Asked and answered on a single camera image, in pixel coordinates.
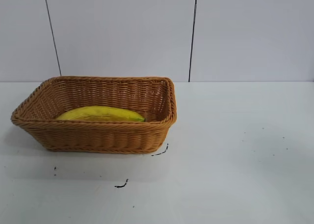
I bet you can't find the yellow banana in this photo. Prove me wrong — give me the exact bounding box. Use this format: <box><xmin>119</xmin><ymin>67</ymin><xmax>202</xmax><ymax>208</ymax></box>
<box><xmin>56</xmin><ymin>105</ymin><xmax>146</xmax><ymax>123</ymax></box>

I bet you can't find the brown wicker basket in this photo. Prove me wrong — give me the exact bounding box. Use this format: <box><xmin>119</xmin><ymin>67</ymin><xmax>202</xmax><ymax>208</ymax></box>
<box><xmin>10</xmin><ymin>75</ymin><xmax>178</xmax><ymax>153</ymax></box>

